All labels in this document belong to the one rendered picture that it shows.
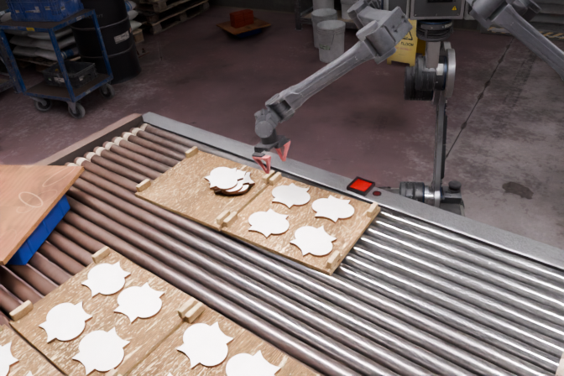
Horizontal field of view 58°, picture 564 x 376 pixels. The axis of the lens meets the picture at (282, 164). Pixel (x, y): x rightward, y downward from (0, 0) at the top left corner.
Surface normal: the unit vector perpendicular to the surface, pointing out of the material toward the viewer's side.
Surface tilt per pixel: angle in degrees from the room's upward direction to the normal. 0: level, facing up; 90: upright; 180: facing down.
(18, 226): 0
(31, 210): 0
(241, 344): 0
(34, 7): 92
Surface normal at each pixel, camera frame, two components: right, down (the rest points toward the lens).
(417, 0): -0.18, 0.54
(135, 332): -0.07, -0.84
